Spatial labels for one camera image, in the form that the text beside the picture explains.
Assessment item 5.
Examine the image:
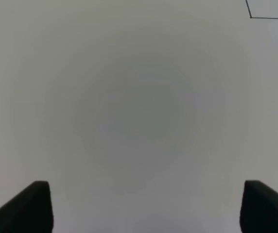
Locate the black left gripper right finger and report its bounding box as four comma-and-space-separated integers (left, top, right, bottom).
240, 180, 278, 233

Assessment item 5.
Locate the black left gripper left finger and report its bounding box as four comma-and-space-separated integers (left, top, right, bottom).
0, 181, 54, 233

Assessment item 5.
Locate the black outlined template sheet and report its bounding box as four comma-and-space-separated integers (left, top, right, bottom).
247, 0, 278, 19

